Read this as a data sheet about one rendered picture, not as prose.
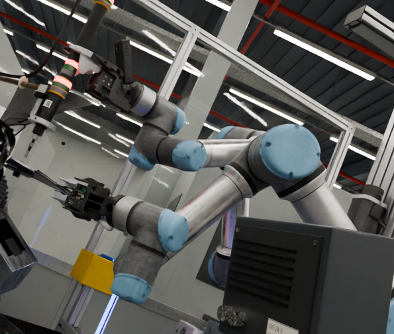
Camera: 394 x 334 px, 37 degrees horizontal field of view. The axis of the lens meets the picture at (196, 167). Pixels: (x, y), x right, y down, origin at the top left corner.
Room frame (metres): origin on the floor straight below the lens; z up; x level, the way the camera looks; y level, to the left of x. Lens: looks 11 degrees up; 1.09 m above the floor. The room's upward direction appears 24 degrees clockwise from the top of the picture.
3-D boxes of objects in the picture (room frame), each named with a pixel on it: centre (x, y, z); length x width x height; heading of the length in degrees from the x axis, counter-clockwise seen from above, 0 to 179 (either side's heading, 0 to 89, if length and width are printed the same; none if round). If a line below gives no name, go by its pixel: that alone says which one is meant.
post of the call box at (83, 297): (1.78, 0.15, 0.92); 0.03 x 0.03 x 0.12; 21
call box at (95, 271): (1.78, 0.15, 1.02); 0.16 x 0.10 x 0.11; 21
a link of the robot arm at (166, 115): (1.52, 0.14, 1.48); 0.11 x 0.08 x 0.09; 121
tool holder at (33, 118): (1.38, 0.39, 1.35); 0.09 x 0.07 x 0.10; 56
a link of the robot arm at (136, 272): (1.19, 0.02, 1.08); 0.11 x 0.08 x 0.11; 8
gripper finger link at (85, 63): (1.36, 0.35, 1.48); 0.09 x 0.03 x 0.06; 130
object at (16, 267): (1.42, 0.35, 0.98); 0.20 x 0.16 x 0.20; 21
